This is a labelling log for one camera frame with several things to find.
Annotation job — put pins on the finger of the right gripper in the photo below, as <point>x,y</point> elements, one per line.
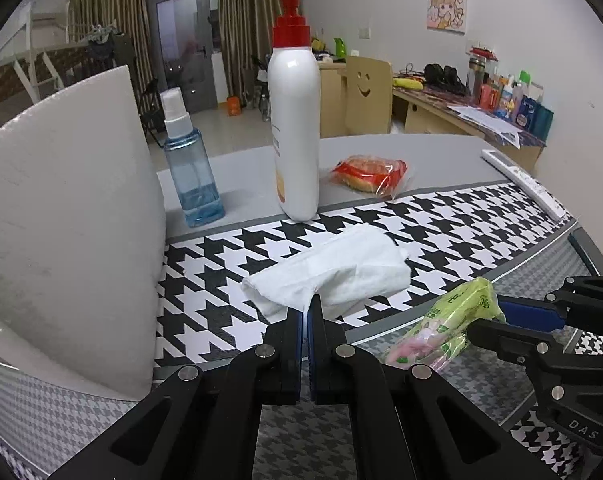
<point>578,303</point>
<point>538,353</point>

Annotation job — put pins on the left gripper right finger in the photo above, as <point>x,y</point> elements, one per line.
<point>409,424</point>

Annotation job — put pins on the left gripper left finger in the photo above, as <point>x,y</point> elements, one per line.
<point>200,424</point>

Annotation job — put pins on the green tissue pack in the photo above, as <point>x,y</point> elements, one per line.
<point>440,335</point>

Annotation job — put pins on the white towel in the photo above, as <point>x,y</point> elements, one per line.
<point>359,263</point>

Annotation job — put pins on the white remote control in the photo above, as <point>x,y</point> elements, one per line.
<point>535,190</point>

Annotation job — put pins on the houndstooth table mat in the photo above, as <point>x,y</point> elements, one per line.
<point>489,365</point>

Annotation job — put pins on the white papers on desk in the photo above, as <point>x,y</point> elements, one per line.
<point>507,132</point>

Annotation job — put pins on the blue spray bottle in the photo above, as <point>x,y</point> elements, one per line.
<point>189,163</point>

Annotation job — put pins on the red snack packet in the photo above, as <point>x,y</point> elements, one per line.
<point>379,176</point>

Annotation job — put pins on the wooden desk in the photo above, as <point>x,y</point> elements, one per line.
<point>333,99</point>
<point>431,111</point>

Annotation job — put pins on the white styrofoam box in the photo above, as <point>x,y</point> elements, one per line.
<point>82,231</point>

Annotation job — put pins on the far wooden desk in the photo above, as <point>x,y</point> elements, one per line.
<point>333,99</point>

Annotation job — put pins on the wooden smiley chair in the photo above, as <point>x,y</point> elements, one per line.
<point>369,95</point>

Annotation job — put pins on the black folding chair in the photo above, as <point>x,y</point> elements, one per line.
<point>153,119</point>

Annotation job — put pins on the anime girl poster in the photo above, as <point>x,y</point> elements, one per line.
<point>447,15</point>

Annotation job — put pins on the orange bag on floor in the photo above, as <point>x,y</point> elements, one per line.
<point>233,106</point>

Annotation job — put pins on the white red pump bottle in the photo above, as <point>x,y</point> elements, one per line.
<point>294,84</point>

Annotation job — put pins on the metal bunk bed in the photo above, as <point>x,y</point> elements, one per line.
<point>38,58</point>

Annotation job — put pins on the brown curtain right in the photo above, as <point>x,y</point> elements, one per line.
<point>246,32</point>

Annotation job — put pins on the brown curtain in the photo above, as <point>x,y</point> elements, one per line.
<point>246,32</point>
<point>117,32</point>

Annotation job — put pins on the brown curtain left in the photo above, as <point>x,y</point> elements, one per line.
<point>117,32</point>

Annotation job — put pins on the glass balcony door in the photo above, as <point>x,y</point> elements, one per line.
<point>185,35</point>

